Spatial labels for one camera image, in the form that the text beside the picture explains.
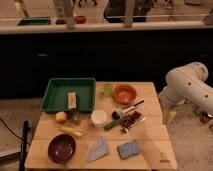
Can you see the light green cup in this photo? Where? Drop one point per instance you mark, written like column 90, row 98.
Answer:
column 107, row 89

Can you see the black white marker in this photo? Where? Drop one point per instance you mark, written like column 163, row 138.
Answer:
column 134, row 106

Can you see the tan block in tray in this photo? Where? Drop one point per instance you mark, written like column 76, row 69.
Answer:
column 72, row 100

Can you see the dark maroon bowl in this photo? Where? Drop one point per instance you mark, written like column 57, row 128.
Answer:
column 61, row 148

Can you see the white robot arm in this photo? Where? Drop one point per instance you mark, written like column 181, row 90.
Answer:
column 186, row 83

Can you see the small dark green object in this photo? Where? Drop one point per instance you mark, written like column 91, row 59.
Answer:
column 74, row 116

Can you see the blue sponge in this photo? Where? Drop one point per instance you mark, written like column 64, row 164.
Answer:
column 128, row 149

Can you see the orange red bowl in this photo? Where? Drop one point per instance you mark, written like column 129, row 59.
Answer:
column 124, row 94

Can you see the small orange fruit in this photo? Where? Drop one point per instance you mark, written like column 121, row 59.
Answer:
column 61, row 117

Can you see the light blue folded cloth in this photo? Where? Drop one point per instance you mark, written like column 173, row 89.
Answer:
column 98, row 150

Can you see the black round knob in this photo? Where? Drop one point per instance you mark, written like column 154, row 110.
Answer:
column 115, row 115

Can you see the black stand left of table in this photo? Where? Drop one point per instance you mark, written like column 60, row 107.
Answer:
column 24, row 142

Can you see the white round container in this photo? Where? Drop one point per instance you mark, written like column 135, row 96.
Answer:
column 99, row 118

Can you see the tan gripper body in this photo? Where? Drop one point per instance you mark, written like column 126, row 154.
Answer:
column 168, row 115

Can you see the yellow banana piece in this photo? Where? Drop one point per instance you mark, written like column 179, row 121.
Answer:
column 71, row 131

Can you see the green cucumber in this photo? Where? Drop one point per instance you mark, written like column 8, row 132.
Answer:
column 114, row 123

